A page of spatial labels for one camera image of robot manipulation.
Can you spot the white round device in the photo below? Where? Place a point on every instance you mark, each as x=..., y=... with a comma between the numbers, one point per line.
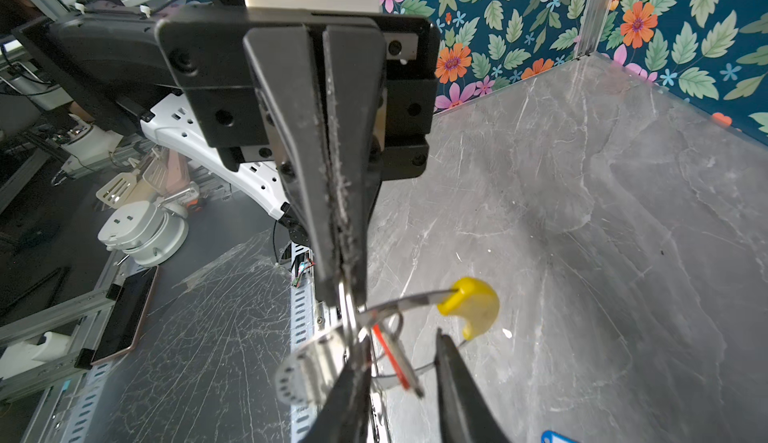
x=145, y=232

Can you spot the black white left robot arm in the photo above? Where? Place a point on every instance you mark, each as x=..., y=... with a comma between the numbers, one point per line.
x=106, y=56

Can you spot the white vented cable duct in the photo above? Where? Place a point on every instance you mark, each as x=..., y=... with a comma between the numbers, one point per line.
x=302, y=326

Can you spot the blue-capped key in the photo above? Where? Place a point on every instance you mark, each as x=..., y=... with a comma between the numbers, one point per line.
x=550, y=436

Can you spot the smartphone on table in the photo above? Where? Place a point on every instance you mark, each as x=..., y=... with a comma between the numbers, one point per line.
x=121, y=333

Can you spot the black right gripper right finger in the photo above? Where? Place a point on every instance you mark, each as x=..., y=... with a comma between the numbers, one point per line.
x=464, y=415

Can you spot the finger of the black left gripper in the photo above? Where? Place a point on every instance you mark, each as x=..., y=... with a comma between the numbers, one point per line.
x=284, y=69
x=354, y=65

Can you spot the red-capped key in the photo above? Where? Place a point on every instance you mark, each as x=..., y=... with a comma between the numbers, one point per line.
x=404, y=374

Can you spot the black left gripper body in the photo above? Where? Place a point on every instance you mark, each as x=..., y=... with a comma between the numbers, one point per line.
x=245, y=70

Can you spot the large keyring with yellow sleeve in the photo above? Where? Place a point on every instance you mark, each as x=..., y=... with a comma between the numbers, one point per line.
x=470, y=307

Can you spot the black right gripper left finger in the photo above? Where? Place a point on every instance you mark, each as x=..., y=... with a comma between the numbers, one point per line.
x=345, y=414

